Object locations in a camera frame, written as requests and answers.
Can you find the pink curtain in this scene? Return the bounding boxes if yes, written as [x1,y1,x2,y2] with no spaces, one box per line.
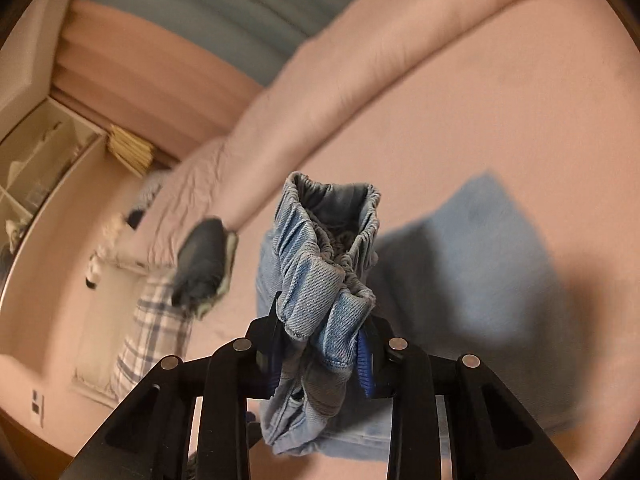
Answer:
[52,0,261,157]

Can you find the light blue denim pants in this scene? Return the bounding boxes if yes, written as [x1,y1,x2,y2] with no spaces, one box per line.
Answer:
[255,171,581,463]

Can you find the folded dark denim pants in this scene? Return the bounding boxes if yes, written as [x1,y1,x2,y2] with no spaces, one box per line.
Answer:
[171,217,236,311]

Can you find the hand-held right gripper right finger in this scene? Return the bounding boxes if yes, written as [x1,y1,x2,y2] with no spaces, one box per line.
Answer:
[356,317,581,480]

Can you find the white wall socket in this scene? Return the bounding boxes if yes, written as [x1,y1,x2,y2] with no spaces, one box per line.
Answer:
[30,389,47,429]

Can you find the small checked pillow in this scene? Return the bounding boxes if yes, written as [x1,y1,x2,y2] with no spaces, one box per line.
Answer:
[125,170,169,229]

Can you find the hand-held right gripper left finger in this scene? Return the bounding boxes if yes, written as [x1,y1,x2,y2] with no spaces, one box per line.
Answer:
[60,305,287,480]

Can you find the blue curtain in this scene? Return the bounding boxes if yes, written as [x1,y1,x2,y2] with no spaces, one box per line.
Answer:
[75,0,373,86]

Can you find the pink bed sheet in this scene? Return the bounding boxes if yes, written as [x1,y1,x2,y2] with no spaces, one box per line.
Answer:
[185,0,640,480]

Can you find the white wall shelf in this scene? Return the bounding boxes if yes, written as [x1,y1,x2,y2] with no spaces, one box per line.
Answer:
[0,97,108,281]

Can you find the black and white plush toy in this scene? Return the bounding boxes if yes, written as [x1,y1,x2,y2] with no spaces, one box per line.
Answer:
[87,254,110,292]

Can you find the pink duvet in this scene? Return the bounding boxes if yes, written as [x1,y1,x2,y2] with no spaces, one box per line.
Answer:
[147,0,586,271]

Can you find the large plaid pillow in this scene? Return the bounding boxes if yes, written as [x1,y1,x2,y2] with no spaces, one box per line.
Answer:
[110,270,194,403]

